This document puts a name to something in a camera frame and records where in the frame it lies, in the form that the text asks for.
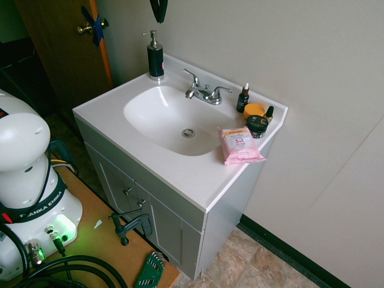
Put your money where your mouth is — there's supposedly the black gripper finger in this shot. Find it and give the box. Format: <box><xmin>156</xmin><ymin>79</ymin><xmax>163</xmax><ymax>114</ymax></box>
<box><xmin>149</xmin><ymin>0</ymin><xmax>160</xmax><ymax>23</ymax></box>
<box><xmin>158</xmin><ymin>0</ymin><xmax>169</xmax><ymax>25</ymax></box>

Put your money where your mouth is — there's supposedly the black sanitizer pump bottle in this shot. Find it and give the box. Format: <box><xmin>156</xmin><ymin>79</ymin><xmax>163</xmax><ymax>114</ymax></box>
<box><xmin>142</xmin><ymin>29</ymin><xmax>166</xmax><ymax>81</ymax></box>

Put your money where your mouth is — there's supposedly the blue tape on door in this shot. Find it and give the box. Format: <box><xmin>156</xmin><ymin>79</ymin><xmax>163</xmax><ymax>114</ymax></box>
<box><xmin>80</xmin><ymin>5</ymin><xmax>106</xmax><ymax>47</ymax></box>

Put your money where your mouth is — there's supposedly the brass door knob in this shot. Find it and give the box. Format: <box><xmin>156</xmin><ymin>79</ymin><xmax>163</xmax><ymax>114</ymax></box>
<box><xmin>76</xmin><ymin>18</ymin><xmax>109</xmax><ymax>37</ymax></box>

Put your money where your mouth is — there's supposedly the brown wooden door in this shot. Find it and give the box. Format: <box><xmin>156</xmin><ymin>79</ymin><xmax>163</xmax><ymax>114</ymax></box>
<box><xmin>14</xmin><ymin>0</ymin><xmax>114</xmax><ymax>110</ymax></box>

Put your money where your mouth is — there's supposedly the dark dropper bottle white cap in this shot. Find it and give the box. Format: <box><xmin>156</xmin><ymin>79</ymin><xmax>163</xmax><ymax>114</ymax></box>
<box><xmin>236</xmin><ymin>83</ymin><xmax>250</xmax><ymax>113</ymax></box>

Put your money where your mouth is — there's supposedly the orange round jar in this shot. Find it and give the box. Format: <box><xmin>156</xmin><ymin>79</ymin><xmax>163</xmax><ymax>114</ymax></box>
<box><xmin>243</xmin><ymin>103</ymin><xmax>265</xmax><ymax>120</ymax></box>

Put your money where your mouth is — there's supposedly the black round jar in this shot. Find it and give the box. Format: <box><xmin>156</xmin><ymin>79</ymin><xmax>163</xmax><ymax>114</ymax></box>
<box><xmin>245</xmin><ymin>115</ymin><xmax>269</xmax><ymax>139</ymax></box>

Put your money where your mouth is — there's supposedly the small gold bottle black cap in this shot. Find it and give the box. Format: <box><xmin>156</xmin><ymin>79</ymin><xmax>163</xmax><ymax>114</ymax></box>
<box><xmin>263</xmin><ymin>106</ymin><xmax>275</xmax><ymax>125</ymax></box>

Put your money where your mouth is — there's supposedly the pink wipes pack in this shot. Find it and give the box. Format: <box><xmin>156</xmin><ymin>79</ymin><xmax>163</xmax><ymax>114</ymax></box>
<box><xmin>217</xmin><ymin>126</ymin><xmax>267</xmax><ymax>166</ymax></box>

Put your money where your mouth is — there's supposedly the white sink vanity top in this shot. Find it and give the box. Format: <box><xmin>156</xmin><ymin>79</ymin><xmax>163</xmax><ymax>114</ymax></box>
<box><xmin>73</xmin><ymin>53</ymin><xmax>289</xmax><ymax>214</ymax></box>

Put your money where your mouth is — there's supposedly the blue table clamp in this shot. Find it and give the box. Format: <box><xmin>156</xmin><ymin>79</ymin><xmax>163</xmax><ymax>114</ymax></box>
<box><xmin>47</xmin><ymin>140</ymin><xmax>78</xmax><ymax>178</ymax></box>

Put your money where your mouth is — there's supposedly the dark green C-clamp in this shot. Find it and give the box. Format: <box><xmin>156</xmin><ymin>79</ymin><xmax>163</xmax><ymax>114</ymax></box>
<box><xmin>108</xmin><ymin>209</ymin><xmax>154</xmax><ymax>247</ymax></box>

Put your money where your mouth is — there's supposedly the green hex key set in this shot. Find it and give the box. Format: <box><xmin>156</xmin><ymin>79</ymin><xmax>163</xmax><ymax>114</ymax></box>
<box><xmin>134</xmin><ymin>251</ymin><xmax>166</xmax><ymax>288</ymax></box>

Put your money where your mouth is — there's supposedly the black baseboard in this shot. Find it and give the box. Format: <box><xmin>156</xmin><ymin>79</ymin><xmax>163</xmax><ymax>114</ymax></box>
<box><xmin>238</xmin><ymin>214</ymin><xmax>352</xmax><ymax>288</ymax></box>

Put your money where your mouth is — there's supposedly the silver round connector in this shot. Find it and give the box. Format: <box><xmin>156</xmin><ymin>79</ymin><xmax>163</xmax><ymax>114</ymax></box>
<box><xmin>24</xmin><ymin>239</ymin><xmax>46</xmax><ymax>268</ymax></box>

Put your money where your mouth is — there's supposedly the chrome two-handle faucet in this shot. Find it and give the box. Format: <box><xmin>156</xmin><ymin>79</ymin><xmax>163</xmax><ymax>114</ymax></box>
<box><xmin>182</xmin><ymin>68</ymin><xmax>233</xmax><ymax>106</ymax></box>

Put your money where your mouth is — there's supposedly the yellow cable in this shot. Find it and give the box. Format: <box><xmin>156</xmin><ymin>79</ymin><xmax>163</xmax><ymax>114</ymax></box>
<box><xmin>49</xmin><ymin>158</ymin><xmax>74</xmax><ymax>172</ymax></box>

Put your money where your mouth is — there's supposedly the black cable with metal plug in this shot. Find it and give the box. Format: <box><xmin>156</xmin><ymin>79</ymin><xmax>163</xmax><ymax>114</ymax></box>
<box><xmin>44</xmin><ymin>226</ymin><xmax>73</xmax><ymax>280</ymax></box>

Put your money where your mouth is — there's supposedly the thick black cable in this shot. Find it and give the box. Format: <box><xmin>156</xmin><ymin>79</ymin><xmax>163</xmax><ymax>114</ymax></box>
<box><xmin>11</xmin><ymin>254</ymin><xmax>128</xmax><ymax>288</ymax></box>

